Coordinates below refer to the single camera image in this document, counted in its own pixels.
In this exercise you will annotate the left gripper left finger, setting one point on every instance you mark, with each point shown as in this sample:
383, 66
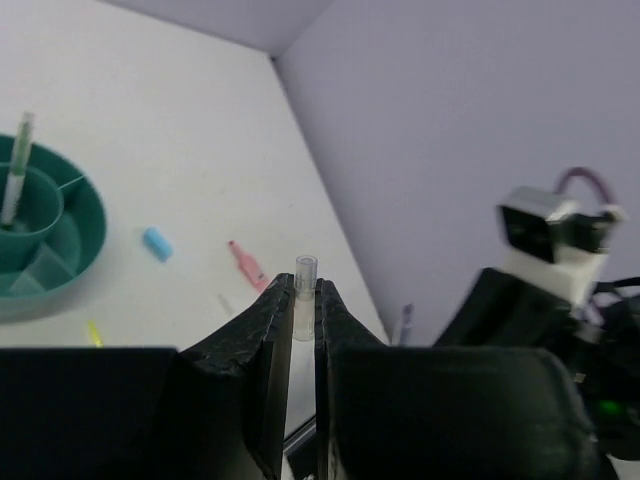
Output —
216, 410

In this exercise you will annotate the green white pen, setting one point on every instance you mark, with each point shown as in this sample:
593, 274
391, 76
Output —
20, 156

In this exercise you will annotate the blue cap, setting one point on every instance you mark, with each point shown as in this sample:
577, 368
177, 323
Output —
157, 244

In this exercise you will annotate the clear pen cap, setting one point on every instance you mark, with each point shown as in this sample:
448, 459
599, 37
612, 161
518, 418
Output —
305, 280

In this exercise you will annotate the teal round organizer container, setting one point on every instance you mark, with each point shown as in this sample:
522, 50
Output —
58, 234

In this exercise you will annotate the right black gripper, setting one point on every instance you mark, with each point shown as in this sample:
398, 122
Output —
502, 310

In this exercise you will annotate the purple pen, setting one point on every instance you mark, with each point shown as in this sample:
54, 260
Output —
403, 328

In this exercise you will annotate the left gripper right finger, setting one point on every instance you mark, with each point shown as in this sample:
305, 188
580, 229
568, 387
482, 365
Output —
387, 412

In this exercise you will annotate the yellow pen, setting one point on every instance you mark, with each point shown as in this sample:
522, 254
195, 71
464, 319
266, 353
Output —
94, 335

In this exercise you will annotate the pink highlighter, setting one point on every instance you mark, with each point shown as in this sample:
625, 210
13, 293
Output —
249, 267

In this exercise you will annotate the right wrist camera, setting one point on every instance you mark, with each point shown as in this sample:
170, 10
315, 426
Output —
552, 245

